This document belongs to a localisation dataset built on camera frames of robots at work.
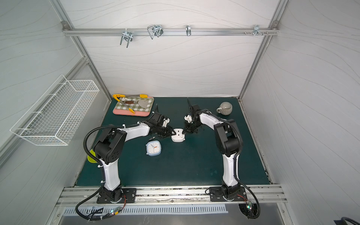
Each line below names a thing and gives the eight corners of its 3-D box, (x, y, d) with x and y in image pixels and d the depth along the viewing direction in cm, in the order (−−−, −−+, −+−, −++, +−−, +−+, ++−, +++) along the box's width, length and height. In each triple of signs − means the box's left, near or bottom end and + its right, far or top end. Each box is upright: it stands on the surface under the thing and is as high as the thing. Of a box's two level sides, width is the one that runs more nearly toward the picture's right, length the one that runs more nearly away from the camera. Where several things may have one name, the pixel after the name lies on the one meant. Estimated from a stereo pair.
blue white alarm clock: (145, 155, 88) (144, 154, 86) (147, 142, 95) (146, 140, 93) (160, 155, 88) (159, 154, 86) (161, 142, 95) (161, 140, 93)
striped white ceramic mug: (215, 114, 113) (217, 108, 107) (222, 106, 119) (224, 99, 113) (226, 120, 109) (228, 114, 103) (232, 111, 115) (235, 105, 109)
